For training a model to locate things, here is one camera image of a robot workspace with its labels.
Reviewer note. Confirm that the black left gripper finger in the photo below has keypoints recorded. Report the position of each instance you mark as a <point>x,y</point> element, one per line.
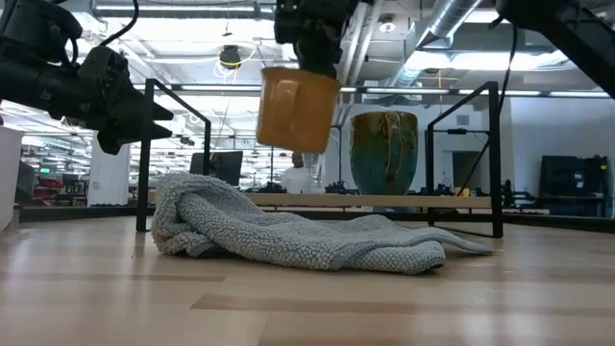
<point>161,114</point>
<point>144,138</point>

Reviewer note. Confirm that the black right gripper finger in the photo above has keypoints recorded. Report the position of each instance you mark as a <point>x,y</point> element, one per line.
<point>317,57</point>

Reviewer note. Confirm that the yellow ceramic mug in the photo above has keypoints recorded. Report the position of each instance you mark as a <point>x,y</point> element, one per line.
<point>298,115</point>

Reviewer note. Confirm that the green glazed ceramic mug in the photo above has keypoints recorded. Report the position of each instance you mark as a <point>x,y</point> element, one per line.
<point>382,158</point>

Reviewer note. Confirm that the white ceramic mug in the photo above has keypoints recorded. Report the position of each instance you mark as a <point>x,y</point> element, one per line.
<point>9,178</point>

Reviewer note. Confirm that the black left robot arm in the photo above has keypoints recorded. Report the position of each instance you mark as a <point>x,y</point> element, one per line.
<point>29,29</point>

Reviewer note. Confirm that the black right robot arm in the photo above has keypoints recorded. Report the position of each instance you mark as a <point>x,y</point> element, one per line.
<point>567,29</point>

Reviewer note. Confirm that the white building column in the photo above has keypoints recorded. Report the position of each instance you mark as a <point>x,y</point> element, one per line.
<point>108,178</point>

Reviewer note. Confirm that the black desk monitor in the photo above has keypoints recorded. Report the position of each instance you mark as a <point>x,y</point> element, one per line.
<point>223,168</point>

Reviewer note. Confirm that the black ceiling device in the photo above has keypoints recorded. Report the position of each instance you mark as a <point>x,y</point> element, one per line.
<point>230,55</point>

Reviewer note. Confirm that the person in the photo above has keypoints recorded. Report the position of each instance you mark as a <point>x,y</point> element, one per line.
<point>295,181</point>

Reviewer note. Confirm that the grey-blue textured cloth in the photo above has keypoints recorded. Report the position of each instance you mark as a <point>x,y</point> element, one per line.
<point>288,240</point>

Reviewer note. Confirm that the black equipment cabinet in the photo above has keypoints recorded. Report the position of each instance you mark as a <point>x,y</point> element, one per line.
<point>574,185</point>

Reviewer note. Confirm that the silver ventilation duct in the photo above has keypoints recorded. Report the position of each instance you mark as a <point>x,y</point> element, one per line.
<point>447,19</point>

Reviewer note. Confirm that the wooden shelf with black frame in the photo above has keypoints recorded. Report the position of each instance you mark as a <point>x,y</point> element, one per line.
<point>365,201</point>

